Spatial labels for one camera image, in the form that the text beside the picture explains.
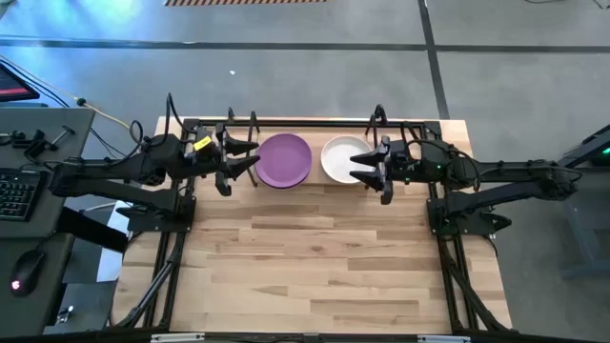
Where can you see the black aluminium rig frame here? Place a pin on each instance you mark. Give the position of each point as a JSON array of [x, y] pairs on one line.
[[305, 123]]

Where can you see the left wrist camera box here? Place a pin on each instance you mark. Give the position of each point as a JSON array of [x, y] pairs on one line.
[[202, 144]]

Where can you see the white plate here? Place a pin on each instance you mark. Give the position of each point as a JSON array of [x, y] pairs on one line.
[[338, 157]]

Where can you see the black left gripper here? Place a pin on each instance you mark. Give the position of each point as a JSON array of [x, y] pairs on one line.
[[205, 162]]

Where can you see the black desk clamp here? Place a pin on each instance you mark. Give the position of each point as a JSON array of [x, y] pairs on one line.
[[38, 143]]

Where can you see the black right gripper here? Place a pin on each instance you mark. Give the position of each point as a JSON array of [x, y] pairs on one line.
[[387, 186]]

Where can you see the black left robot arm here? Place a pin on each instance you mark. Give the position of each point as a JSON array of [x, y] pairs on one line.
[[119, 169]]

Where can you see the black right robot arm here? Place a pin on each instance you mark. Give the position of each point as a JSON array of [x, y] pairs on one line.
[[500, 174]]

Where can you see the grey desk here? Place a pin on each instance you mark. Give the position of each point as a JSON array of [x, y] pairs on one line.
[[47, 124]]

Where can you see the black computer mouse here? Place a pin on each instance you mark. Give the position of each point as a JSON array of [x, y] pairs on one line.
[[26, 271]]

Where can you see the blue grey equipment cart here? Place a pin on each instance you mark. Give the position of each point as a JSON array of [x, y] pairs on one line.
[[588, 214]]

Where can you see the black keyboard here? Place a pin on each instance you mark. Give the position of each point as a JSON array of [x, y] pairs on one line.
[[19, 193]]

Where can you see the silver metal hinge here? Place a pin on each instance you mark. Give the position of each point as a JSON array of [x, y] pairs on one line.
[[177, 337], [443, 338]]

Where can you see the black monitor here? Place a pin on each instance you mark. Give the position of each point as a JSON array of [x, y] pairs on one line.
[[14, 88]]

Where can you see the white paper sheet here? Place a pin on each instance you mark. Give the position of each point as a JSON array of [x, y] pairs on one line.
[[112, 257]]

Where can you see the purple plate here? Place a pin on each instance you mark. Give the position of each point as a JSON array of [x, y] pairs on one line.
[[283, 159]]

